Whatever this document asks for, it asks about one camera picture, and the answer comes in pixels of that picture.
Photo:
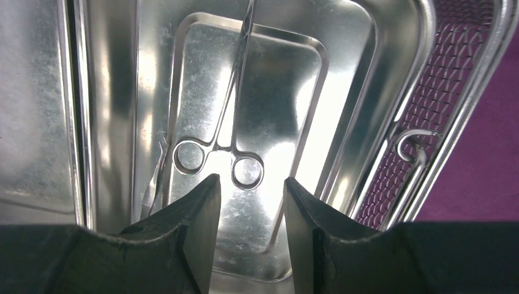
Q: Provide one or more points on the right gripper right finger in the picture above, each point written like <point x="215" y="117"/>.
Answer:
<point x="331" y="253"/>

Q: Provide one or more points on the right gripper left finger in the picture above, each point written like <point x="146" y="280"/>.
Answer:
<point x="171" y="251"/>

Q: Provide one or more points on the steel surgical forceps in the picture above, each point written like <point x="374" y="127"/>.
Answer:
<point x="231" y="104"/>

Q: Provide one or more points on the steel instrument tray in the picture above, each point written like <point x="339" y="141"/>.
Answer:
<point x="89" y="88"/>

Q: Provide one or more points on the purple cloth wrap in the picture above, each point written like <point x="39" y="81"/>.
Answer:
<point x="479" y="180"/>

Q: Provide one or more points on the steel tissue forceps in tray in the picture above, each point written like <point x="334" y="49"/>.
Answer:
<point x="150" y="192"/>

